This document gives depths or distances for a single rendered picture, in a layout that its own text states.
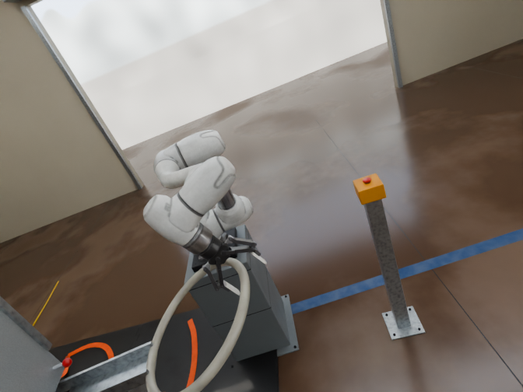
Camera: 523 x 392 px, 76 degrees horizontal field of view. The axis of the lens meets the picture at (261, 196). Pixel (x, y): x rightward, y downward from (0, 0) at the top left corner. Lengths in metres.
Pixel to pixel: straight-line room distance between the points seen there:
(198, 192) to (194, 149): 0.55
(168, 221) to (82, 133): 5.49
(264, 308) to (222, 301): 0.27
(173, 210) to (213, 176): 0.15
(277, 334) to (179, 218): 1.56
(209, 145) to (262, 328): 1.32
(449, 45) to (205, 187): 5.90
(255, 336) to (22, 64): 5.38
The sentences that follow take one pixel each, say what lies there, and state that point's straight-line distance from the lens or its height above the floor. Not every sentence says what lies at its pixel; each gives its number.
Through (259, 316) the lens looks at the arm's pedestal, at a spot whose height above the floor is 0.36.
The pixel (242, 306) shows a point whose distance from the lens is 1.01.
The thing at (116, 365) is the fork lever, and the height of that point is 1.09.
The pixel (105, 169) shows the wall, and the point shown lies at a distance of 6.53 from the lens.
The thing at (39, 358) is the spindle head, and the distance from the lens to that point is 1.48.
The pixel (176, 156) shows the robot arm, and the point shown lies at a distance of 1.47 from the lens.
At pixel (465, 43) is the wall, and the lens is 6.68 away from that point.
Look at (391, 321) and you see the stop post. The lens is 2.43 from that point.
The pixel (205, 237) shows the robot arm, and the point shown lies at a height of 1.45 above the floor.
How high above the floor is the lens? 1.96
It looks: 28 degrees down
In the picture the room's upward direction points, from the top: 24 degrees counter-clockwise
